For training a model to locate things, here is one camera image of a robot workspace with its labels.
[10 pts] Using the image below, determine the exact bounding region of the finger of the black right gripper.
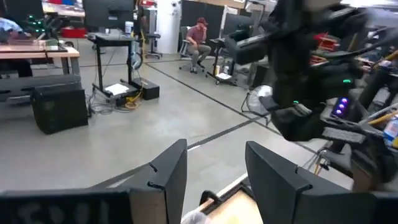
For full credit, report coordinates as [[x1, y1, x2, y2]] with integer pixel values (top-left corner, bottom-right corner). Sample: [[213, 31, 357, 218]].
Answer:
[[325, 9, 369, 32], [225, 30, 269, 65]]

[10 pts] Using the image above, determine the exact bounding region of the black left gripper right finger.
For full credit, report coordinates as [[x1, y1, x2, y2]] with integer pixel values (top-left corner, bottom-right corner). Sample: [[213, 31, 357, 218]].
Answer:
[[244, 141, 398, 224]]

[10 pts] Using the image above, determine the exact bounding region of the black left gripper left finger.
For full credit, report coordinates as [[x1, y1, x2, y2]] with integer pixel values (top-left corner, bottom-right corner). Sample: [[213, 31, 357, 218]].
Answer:
[[0, 139, 188, 224]]

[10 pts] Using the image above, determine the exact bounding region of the black monitor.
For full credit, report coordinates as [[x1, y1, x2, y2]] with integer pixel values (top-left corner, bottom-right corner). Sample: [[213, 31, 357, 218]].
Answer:
[[223, 12, 254, 35], [82, 0, 135, 30]]

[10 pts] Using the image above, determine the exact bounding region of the black rolling stand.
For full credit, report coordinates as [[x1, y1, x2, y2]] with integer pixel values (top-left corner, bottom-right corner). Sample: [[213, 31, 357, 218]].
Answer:
[[206, 37, 239, 86]]

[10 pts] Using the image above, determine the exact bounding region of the person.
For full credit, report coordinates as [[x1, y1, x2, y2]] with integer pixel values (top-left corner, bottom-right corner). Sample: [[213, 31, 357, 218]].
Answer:
[[0, 17, 34, 78], [185, 17, 212, 75]]

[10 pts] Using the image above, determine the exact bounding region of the clear plastic storage bin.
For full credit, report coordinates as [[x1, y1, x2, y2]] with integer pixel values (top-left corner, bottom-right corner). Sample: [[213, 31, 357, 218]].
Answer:
[[181, 210, 212, 224]]

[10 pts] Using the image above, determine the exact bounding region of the white floor fan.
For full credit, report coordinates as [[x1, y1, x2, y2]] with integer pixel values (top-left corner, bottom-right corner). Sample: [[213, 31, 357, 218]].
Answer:
[[241, 84, 274, 118]]

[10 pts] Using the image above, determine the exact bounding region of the grey office chair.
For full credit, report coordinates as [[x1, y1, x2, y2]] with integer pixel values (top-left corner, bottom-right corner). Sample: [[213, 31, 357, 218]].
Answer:
[[178, 26, 206, 74]]

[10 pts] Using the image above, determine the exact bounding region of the white column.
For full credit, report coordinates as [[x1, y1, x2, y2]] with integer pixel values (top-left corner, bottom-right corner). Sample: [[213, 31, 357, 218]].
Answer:
[[155, 0, 183, 55]]

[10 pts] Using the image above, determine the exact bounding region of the device with purple lights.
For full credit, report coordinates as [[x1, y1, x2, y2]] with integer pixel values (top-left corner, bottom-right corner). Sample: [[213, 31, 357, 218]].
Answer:
[[331, 96, 352, 119]]

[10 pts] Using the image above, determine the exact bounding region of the small black floor box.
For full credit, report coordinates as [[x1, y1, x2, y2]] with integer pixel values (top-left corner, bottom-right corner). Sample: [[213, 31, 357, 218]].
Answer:
[[132, 77, 160, 101]]

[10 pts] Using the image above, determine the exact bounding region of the black stool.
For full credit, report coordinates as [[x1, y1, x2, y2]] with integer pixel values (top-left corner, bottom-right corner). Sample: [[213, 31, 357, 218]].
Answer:
[[144, 32, 163, 60]]

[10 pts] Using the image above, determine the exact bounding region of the white paper sheet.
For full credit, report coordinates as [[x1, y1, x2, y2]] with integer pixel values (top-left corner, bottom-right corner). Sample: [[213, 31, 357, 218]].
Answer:
[[104, 83, 130, 96]]

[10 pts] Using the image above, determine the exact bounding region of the plastic bottle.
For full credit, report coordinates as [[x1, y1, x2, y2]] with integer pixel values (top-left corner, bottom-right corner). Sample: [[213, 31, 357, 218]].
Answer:
[[382, 116, 398, 149]]

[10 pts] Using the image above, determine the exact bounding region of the red box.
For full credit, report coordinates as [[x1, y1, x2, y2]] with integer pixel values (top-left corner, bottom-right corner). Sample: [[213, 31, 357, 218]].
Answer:
[[60, 27, 88, 39]]

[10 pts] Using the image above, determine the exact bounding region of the wooden table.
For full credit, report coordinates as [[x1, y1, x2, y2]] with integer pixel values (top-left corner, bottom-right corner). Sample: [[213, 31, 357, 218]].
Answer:
[[0, 40, 81, 75]]

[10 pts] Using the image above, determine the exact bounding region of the black robot with green lights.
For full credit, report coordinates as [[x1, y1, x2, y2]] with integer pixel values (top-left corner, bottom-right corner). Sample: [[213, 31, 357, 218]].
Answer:
[[26, 14, 63, 40]]

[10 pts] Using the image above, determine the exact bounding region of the black table frame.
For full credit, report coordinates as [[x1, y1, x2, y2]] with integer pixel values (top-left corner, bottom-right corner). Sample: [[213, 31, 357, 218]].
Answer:
[[198, 180, 252, 215]]

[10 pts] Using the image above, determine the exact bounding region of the black partition wall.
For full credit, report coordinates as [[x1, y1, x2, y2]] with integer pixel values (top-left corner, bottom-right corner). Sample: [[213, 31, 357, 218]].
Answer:
[[181, 0, 224, 54]]

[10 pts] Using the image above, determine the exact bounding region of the black frame handle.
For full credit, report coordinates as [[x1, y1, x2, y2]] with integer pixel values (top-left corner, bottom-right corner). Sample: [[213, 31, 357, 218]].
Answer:
[[200, 190, 223, 206]]

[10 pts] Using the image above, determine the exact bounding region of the yellow cable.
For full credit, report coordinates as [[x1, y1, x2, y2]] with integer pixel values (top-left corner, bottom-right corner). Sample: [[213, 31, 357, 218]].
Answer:
[[124, 91, 144, 110]]

